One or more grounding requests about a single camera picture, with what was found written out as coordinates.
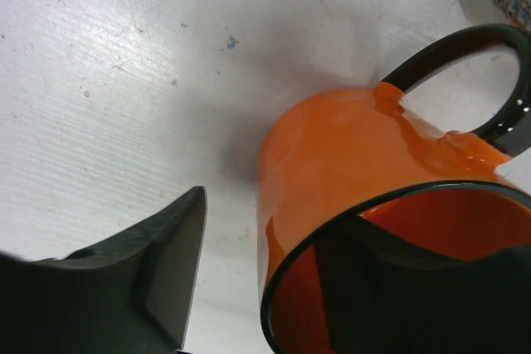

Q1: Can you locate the orange mug black handle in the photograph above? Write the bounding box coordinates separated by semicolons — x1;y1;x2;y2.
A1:
257;24;530;353

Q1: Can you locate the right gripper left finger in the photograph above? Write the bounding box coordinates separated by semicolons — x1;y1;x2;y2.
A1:
1;186;207;353

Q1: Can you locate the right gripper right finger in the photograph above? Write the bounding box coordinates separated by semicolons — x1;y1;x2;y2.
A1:
314;216;530;353

